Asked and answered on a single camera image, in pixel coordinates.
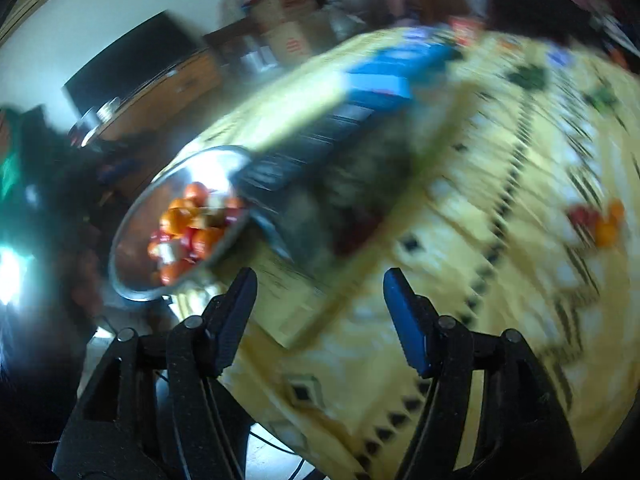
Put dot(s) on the green leafy vegetable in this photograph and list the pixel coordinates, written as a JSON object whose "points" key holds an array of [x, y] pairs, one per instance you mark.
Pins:
{"points": [[529, 77], [601, 97]]}

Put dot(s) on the yellow patterned blanket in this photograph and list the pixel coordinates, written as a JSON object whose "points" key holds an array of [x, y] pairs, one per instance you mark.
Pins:
{"points": [[475, 360]]}

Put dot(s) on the red snack box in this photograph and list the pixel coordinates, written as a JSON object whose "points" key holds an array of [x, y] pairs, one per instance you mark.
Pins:
{"points": [[467, 30]]}

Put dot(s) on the metal pot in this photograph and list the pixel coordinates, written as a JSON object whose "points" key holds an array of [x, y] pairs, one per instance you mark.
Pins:
{"points": [[95, 115]]}

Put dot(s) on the pile of oranges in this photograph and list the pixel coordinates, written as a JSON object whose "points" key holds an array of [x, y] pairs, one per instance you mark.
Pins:
{"points": [[175, 220]]}

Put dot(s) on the pile of red tomatoes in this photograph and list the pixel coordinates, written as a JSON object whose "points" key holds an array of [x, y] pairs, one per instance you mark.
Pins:
{"points": [[232, 216]]}

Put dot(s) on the single red fruit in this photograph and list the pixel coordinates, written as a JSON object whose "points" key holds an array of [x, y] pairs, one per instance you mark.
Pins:
{"points": [[582, 217]]}

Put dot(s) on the stack of cardboard boxes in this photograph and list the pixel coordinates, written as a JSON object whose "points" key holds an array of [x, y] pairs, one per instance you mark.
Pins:
{"points": [[287, 35]]}

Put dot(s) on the black television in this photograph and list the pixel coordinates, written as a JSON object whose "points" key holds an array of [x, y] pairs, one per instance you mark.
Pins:
{"points": [[135, 55]]}

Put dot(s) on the black box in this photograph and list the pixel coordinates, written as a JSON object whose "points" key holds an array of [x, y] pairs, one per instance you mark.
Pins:
{"points": [[300, 155]]}

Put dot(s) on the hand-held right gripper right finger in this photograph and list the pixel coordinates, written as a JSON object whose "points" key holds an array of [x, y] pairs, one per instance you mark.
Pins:
{"points": [[407, 320]]}

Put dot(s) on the wooden television cabinet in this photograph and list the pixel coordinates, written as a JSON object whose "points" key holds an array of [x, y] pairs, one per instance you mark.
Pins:
{"points": [[180, 80]]}

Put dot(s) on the single orange fruit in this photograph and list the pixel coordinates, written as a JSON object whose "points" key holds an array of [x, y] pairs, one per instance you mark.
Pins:
{"points": [[608, 231]]}

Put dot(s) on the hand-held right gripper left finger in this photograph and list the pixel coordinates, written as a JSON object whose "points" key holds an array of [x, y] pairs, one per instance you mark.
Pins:
{"points": [[234, 312]]}

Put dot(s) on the blue green cardboard box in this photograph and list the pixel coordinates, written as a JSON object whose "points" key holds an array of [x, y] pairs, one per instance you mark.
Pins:
{"points": [[385, 85]]}

